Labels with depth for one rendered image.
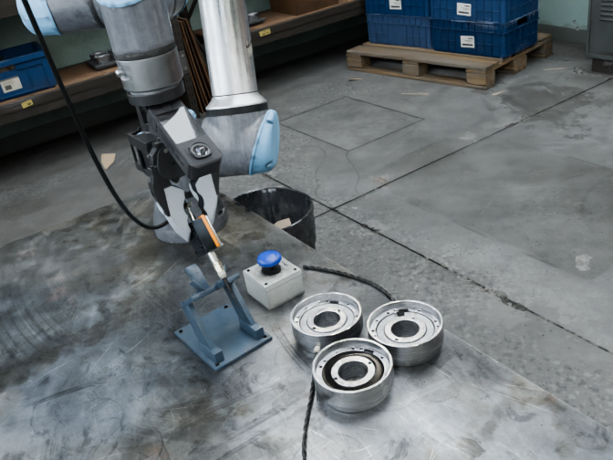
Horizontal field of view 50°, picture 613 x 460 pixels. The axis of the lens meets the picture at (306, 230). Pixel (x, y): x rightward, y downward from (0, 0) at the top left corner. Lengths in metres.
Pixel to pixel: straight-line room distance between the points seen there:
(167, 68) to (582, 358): 1.66
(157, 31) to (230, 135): 0.44
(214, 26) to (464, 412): 0.77
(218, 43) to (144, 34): 0.43
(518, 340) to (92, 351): 1.47
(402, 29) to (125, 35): 4.19
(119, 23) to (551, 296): 1.90
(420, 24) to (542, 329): 2.98
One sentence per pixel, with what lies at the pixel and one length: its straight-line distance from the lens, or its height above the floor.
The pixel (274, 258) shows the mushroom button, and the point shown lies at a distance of 1.05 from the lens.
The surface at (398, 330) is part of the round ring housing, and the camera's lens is 0.97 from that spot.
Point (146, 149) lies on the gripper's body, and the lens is 0.87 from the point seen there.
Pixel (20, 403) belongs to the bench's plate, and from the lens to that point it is 1.06.
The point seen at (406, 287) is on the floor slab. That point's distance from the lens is 2.47.
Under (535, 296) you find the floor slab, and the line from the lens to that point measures 2.42.
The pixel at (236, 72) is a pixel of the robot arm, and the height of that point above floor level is 1.10.
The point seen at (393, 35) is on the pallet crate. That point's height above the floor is 0.22.
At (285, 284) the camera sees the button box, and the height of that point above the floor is 0.83.
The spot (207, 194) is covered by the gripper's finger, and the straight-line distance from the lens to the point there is 0.91.
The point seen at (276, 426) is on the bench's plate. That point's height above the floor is 0.80.
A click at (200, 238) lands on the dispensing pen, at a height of 1.00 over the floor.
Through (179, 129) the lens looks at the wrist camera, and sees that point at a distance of 0.82.
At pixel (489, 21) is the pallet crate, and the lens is 4.46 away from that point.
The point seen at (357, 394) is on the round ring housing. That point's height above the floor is 0.84.
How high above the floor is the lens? 1.42
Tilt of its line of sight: 29 degrees down
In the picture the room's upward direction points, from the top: 9 degrees counter-clockwise
